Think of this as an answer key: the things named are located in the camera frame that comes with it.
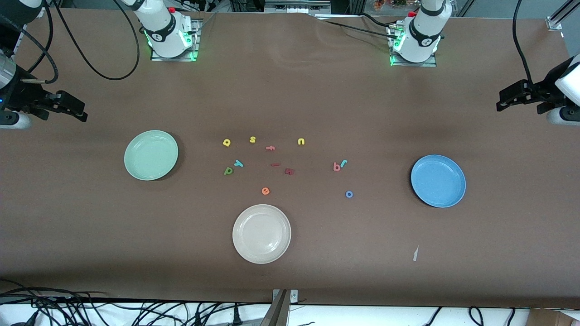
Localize green plate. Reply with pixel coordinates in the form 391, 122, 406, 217
124, 130, 179, 181

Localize blue plate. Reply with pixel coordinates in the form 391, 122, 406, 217
411, 154, 467, 208

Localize brown table cover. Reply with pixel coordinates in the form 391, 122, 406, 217
0, 8, 580, 309

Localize cardboard box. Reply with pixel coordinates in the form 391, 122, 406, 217
528, 309, 580, 326

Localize beige plate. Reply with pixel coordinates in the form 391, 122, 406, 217
232, 204, 292, 264

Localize grey metal box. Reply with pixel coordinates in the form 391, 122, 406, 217
264, 0, 332, 14

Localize aluminium profile beam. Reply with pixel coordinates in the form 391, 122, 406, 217
261, 289, 290, 326

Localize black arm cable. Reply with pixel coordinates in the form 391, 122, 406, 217
512, 0, 535, 86
9, 0, 141, 85

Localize black power cable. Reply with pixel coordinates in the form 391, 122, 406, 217
313, 13, 399, 43

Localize tangled black floor cables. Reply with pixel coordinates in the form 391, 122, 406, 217
0, 280, 272, 326

